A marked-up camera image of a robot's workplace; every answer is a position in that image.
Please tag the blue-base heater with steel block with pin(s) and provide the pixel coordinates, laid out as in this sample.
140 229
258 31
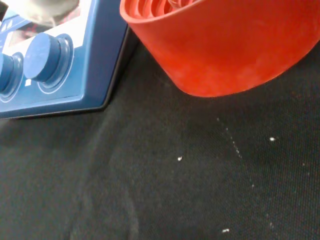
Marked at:
95 62

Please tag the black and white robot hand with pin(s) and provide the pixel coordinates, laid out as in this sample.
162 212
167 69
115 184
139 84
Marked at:
45 12

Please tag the black bench cloth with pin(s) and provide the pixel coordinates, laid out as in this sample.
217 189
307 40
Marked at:
175 175

